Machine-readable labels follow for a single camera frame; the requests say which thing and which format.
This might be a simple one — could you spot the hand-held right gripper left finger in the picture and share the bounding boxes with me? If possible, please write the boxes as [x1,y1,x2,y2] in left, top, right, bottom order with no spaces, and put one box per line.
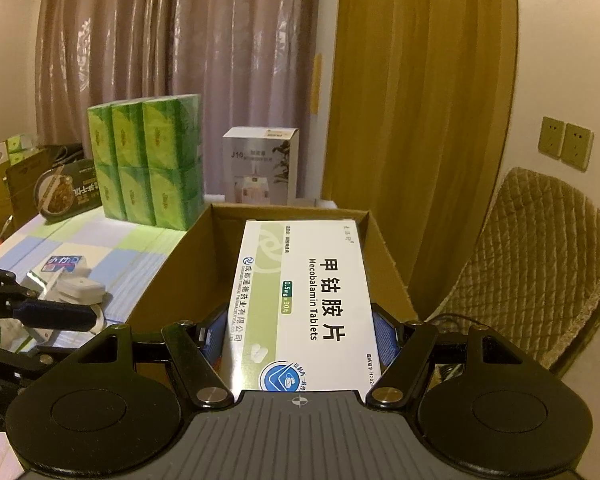
[82,309,234,409]

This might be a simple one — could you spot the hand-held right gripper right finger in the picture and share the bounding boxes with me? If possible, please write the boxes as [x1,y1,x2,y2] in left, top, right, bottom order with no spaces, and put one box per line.
[365,302,521,409]

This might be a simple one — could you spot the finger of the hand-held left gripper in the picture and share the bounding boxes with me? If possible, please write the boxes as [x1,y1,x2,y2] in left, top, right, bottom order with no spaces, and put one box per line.
[0,266,95,333]
[0,342,78,396]

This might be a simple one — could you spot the white power adapter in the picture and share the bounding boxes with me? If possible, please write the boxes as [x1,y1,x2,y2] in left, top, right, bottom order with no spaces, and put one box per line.
[44,277,107,307]

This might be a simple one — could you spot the clear toothpick box blue label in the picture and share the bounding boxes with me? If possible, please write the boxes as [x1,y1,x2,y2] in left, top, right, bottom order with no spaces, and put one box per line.
[39,254,89,275]

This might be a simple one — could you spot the large brown cardboard box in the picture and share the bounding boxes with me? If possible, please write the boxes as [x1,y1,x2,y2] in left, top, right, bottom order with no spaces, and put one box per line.
[130,202,422,342]

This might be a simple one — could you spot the white medicine box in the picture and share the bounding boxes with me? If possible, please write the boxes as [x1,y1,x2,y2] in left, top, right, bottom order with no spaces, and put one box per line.
[220,217,374,394]

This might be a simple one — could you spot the dark green instant noodle bowl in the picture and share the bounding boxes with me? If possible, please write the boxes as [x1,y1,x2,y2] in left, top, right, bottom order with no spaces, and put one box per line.
[32,159,104,224]

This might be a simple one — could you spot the printed brown cardboard carton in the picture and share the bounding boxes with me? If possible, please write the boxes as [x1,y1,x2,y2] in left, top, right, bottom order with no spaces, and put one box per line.
[5,147,57,212]

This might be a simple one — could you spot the white humidifier box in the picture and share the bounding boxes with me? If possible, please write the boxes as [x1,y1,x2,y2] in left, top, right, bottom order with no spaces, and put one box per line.
[222,126,301,206]

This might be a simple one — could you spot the quilted beige chair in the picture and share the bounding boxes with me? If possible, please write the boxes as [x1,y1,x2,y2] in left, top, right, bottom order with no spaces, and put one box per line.
[424,166,600,379]

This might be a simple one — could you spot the small green tissue boxes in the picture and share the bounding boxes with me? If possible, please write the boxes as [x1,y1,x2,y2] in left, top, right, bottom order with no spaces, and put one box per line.
[7,134,37,154]

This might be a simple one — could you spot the stack of green tissue packs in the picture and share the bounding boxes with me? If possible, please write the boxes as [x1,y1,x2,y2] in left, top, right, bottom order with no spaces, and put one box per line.
[87,94,204,231]

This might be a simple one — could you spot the beige curtain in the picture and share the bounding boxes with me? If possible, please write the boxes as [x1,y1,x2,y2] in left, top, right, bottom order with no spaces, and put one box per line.
[32,0,339,206]

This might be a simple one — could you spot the black cable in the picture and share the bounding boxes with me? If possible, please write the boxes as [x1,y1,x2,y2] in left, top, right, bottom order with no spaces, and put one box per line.
[429,312,482,331]

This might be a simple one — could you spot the beige wall socket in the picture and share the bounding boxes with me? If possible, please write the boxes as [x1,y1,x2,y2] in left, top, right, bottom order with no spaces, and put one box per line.
[538,116,566,160]
[560,122,595,171]

